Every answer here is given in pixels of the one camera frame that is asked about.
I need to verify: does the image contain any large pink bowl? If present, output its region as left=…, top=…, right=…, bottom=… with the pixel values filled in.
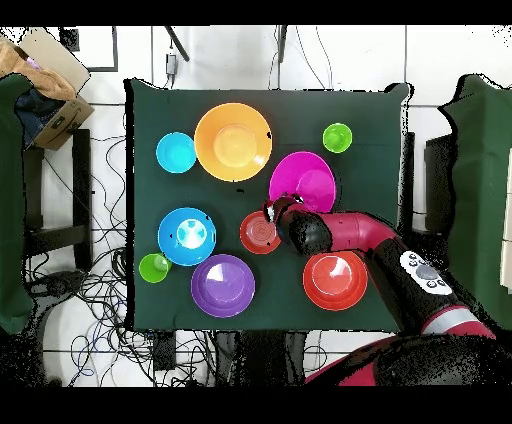
left=268, top=150, right=338, bottom=214

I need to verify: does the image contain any small red bowl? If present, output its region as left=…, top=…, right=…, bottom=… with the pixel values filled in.
left=239, top=210, right=283, bottom=256

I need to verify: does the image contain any large orange bowl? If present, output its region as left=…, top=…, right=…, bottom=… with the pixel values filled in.
left=193, top=102, right=274, bottom=183

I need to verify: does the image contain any purple bowl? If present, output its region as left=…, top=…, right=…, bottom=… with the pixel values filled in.
left=190, top=253, right=256, bottom=320

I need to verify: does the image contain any dark green table cloth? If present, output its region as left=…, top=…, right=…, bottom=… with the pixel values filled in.
left=123, top=77, right=413, bottom=333

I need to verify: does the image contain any large red bowl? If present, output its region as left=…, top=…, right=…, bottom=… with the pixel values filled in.
left=302, top=249, right=369, bottom=312

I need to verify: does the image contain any green cup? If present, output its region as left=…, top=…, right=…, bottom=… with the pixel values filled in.
left=322, top=122, right=354, bottom=154
left=138, top=252, right=174, bottom=285

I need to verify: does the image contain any medium blue bowl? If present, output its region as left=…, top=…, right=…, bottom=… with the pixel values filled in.
left=157, top=206, right=218, bottom=267

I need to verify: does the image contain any small light blue bowl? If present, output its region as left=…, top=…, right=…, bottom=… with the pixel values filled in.
left=155, top=132, right=198, bottom=175

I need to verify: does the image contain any black side furniture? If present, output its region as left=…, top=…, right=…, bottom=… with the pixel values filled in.
left=423, top=133, right=457, bottom=233

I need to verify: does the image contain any dark green hanging cloth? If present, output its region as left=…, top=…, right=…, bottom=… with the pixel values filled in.
left=0, top=73, right=35, bottom=335
left=437, top=73, right=512, bottom=331

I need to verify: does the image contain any cardboard box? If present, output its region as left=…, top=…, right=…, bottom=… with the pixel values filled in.
left=0, top=26, right=96, bottom=152

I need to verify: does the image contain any brown cloth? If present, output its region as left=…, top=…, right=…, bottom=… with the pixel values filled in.
left=0, top=39, right=77, bottom=101

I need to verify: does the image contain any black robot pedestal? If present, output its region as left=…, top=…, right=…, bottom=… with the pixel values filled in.
left=213, top=330, right=309, bottom=387

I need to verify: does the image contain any black stool frame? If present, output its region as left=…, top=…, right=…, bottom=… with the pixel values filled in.
left=23, top=128, right=94, bottom=273

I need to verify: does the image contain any black square frame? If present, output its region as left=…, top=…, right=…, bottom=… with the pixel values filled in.
left=59, top=25, right=119, bottom=73

